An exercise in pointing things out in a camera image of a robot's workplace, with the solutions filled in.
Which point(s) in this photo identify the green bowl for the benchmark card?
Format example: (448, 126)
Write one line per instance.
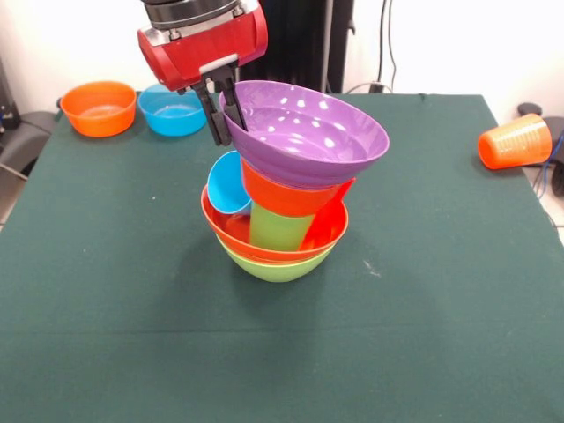
(273, 271)

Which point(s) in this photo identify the grey chair base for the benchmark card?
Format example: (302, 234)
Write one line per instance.
(26, 136)

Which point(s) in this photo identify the wide orange bowl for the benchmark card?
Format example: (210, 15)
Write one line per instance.
(229, 229)

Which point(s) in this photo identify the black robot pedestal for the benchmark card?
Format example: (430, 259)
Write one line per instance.
(299, 44)

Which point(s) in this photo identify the purple bowl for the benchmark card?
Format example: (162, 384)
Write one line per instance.
(308, 167)

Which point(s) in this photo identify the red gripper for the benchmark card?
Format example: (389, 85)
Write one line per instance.
(207, 53)

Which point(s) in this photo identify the orange cup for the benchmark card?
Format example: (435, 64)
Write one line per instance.
(515, 143)

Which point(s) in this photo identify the blue cup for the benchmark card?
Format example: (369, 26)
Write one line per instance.
(227, 185)

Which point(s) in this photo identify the green cup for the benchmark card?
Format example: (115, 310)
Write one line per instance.
(277, 229)

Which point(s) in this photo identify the dark green tablecloth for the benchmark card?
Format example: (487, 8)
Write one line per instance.
(264, 343)

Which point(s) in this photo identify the dark equipment rack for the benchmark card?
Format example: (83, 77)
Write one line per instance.
(3, 101)

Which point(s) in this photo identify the blue bowl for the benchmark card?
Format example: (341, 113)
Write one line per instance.
(167, 119)

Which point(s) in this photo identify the small orange bowl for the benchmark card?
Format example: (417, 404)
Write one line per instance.
(282, 198)
(99, 106)

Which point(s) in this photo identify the red cup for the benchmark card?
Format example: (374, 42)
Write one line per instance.
(328, 216)

